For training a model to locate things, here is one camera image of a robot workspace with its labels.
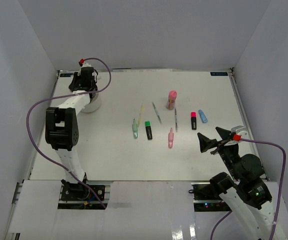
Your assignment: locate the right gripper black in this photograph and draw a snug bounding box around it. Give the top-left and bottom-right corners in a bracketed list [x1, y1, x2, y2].
[197, 126, 241, 180]

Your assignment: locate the black highlighter pink cap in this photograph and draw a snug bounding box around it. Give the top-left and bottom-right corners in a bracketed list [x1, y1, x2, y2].
[190, 111, 197, 130]

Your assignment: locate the pink translucent highlighter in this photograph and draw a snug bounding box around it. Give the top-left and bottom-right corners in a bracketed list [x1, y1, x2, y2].
[168, 127, 174, 149]

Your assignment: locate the grey slim pen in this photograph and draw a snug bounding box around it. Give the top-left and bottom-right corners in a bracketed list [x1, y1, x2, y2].
[174, 107, 178, 132]

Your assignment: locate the yellow pen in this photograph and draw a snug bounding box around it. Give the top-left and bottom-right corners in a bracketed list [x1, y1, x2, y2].
[137, 103, 144, 127]

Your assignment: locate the grey white pen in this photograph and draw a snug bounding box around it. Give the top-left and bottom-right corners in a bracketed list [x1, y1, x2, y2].
[152, 102, 162, 124]

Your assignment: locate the black highlighter green cap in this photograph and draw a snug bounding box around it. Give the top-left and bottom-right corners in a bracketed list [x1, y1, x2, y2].
[144, 121, 153, 140]

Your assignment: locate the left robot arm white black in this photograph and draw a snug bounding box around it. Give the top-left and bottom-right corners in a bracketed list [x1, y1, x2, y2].
[45, 63, 102, 183]

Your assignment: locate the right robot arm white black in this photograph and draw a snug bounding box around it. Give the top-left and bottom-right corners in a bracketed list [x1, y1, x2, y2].
[197, 126, 287, 240]

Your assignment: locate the blue highlighter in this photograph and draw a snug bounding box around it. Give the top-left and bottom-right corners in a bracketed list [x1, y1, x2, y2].
[198, 109, 208, 124]

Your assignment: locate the left blue table label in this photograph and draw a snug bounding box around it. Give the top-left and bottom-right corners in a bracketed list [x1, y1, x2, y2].
[59, 72, 78, 78]

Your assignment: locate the blue table label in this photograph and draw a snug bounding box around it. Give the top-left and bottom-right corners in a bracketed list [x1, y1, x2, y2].
[59, 72, 78, 78]
[210, 71, 228, 77]

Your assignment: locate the white round divided organizer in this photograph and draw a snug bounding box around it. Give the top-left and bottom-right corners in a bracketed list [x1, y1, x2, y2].
[81, 93, 102, 114]

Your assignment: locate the pink capped crayon tube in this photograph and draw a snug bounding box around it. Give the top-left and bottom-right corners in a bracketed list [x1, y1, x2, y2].
[166, 90, 177, 110]

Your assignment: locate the right blue table label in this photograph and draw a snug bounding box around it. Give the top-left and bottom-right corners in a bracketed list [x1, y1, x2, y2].
[210, 71, 228, 77]

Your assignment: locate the mint green highlighter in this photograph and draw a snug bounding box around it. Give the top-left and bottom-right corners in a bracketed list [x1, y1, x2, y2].
[132, 119, 139, 139]

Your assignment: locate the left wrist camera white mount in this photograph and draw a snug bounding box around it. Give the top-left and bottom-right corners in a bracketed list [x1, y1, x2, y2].
[78, 58, 92, 68]

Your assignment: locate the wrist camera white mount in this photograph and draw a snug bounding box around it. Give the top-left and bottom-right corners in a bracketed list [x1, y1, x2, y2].
[225, 125, 249, 146]
[78, 58, 92, 68]

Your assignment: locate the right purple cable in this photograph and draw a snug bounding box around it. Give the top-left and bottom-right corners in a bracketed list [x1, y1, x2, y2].
[210, 138, 287, 240]

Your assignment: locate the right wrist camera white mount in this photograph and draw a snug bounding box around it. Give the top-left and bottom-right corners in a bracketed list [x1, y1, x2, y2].
[225, 125, 249, 146]

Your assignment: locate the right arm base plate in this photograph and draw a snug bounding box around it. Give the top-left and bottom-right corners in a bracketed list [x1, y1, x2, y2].
[188, 182, 231, 213]

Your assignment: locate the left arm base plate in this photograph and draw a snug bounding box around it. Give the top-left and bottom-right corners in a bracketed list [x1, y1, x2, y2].
[57, 179, 110, 210]

